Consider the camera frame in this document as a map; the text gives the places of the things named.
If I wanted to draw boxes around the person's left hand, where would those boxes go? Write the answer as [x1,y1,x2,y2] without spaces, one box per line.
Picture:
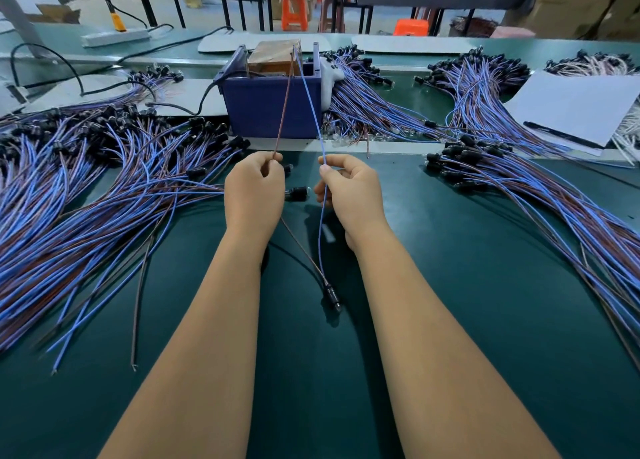
[224,152,287,245]

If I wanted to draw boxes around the person's right hand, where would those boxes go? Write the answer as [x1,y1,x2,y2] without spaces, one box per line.
[314,154,389,253]

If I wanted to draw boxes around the blue plastic tester box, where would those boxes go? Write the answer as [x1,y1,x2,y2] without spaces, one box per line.
[215,44,323,140]

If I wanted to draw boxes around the blue brown plug cable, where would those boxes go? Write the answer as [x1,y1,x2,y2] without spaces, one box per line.
[272,44,343,313]

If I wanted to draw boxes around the pile of wired lamps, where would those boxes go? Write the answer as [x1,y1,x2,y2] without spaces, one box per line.
[0,102,311,373]
[425,134,640,370]

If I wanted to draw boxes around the person's right forearm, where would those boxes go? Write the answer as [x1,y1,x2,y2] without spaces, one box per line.
[352,238,561,459]

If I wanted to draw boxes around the person's left forearm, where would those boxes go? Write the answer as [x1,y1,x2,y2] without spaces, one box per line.
[98,234,276,459]

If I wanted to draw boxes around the white power strip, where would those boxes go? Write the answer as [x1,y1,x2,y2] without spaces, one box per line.
[82,26,151,48]

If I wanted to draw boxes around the white flat mat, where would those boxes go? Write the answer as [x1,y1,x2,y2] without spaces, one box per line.
[350,34,481,56]
[197,30,349,55]
[22,74,226,118]

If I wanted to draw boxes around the brown cardboard block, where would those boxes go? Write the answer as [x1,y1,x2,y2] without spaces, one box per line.
[247,40,302,77]

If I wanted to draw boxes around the orange plastic stool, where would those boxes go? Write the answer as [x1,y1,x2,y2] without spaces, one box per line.
[393,18,430,37]
[281,0,310,32]

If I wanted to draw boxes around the black pen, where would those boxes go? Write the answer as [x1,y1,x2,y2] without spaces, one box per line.
[523,120,606,150]

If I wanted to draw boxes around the pink plastic stool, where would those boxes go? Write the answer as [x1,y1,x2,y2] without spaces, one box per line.
[490,26,537,40]

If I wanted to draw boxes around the white paper sheet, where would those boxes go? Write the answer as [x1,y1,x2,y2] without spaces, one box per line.
[505,70,640,150]

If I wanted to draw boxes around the white plastic device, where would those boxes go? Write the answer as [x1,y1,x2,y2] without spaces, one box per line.
[0,82,29,115]

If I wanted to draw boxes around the open cardboard box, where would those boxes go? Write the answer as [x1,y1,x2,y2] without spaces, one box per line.
[28,4,81,24]

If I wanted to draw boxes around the grey metal pole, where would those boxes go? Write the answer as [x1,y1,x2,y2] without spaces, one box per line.
[0,0,46,50]

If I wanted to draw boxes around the stack of large cardboard boxes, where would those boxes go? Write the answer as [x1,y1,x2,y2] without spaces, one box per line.
[510,0,640,40]

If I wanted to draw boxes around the loose grey wire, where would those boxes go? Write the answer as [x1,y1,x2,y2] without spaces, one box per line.
[130,248,156,372]

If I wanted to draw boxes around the black power cable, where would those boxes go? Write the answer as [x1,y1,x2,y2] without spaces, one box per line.
[10,26,233,95]

